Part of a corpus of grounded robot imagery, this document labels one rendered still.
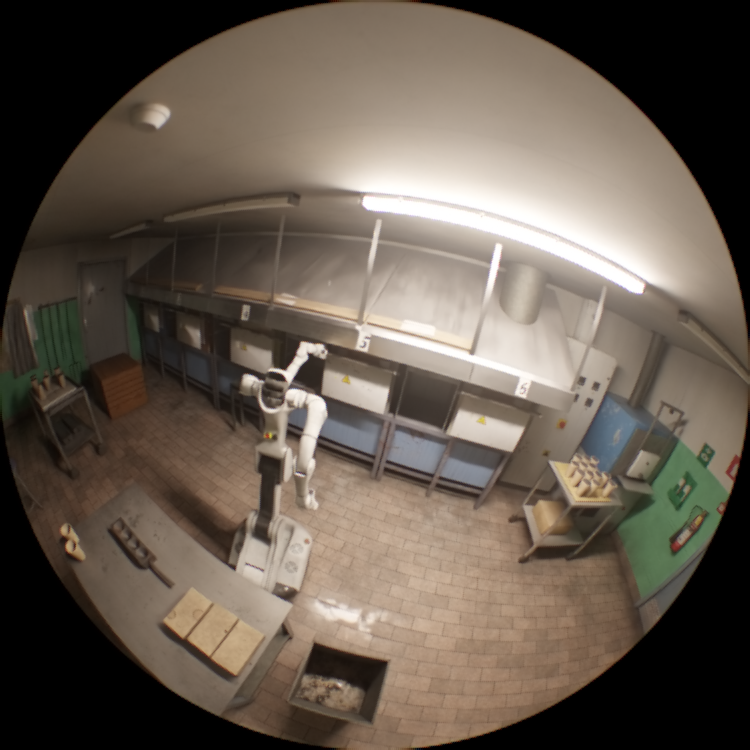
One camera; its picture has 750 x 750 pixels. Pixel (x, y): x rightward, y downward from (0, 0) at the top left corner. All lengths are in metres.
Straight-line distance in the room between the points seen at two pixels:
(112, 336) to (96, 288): 0.98
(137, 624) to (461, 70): 1.89
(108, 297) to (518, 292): 6.01
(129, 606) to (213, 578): 0.48
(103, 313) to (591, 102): 5.77
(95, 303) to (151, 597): 4.83
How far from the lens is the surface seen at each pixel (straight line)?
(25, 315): 5.27
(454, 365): 1.87
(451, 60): 0.52
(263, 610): 1.30
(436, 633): 2.30
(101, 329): 5.64
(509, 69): 0.52
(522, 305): 2.36
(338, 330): 2.02
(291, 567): 1.97
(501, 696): 2.48
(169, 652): 1.38
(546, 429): 3.19
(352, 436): 2.78
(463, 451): 2.63
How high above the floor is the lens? 2.10
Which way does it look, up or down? 22 degrees down
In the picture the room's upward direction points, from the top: 11 degrees clockwise
